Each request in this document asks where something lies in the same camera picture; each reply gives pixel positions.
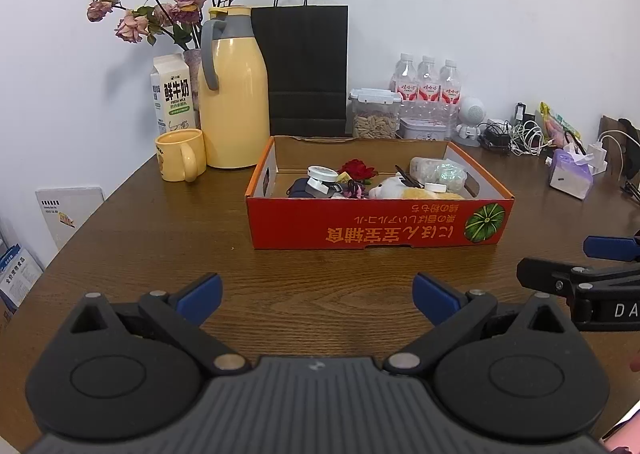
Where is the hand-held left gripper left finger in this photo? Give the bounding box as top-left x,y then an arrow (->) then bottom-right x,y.
69,272 -> 251,377

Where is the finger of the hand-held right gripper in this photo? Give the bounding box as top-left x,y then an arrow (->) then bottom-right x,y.
583,235 -> 640,263
516,257 -> 640,307

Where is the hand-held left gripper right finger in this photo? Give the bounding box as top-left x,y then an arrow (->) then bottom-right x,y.
387,272 -> 568,377

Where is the red cardboard box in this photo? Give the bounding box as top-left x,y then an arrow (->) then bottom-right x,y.
245,135 -> 516,251

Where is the iridescent plastic bundle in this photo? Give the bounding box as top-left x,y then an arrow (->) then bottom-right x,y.
434,161 -> 468,188

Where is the navy blue pouch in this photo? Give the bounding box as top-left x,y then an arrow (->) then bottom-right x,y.
286,176 -> 321,198

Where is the red artificial rose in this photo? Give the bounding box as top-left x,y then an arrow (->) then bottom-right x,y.
338,159 -> 377,182

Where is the ribbed white jar lid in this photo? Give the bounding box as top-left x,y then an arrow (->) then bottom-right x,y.
306,165 -> 339,196

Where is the purple tissue pack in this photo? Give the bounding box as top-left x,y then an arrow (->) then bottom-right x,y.
547,144 -> 596,200

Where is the brown paper bag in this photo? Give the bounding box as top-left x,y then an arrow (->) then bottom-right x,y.
600,115 -> 640,180

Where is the white and yellow plush toy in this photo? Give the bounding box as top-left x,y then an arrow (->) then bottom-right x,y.
369,173 -> 466,201

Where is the yellow green snack packet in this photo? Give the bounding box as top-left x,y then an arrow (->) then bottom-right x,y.
537,101 -> 583,147

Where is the yellow mug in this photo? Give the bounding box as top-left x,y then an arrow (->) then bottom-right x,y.
155,129 -> 207,183

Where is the white tin box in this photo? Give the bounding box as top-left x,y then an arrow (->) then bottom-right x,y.
399,117 -> 448,141

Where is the white robot figurine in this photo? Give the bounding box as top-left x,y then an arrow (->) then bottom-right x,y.
452,95 -> 488,148

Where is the clear seed storage container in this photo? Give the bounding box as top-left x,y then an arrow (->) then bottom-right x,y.
349,89 -> 402,140

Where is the yellow thermos jug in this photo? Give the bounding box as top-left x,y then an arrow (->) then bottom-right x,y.
198,6 -> 271,170

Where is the white milk carton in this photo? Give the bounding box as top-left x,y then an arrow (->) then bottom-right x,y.
150,54 -> 197,135

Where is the clear water bottle red label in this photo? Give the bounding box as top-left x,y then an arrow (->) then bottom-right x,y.
416,55 -> 442,117
439,59 -> 463,120
390,53 -> 418,102

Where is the pink glass vase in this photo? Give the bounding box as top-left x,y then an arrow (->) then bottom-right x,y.
183,49 -> 202,127

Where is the black paper bag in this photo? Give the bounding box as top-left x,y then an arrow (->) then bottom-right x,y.
251,0 -> 349,137

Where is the white wall charger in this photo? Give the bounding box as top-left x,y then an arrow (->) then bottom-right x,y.
587,131 -> 626,177

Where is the white cable tangle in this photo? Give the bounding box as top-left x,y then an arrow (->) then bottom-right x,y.
510,121 -> 543,156

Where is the black charger cable tangle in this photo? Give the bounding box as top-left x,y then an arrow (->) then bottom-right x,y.
482,119 -> 516,152

